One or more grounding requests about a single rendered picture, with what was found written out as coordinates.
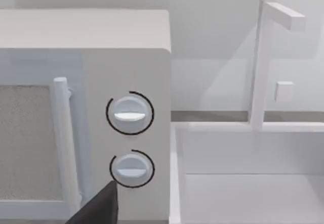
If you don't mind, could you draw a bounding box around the large white microwave knob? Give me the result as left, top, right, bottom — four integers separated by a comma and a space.
105, 91, 155, 136

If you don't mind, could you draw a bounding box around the pale microwave door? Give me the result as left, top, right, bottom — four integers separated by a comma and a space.
0, 52, 88, 221

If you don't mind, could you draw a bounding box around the white sink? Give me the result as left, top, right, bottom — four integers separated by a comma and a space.
169, 121, 324, 224

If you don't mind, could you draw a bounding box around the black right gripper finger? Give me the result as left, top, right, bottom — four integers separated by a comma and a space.
65, 180, 119, 224

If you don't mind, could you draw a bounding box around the pale microwave oven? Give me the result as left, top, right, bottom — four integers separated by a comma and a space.
0, 9, 172, 222

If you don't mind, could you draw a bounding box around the white microwave door handle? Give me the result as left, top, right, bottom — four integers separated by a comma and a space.
53, 76, 83, 218

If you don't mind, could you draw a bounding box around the tall white tap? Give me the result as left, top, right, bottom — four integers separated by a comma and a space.
249, 0, 306, 132

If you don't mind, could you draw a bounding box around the small white microwave knob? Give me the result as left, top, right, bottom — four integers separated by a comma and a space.
109, 148, 155, 189

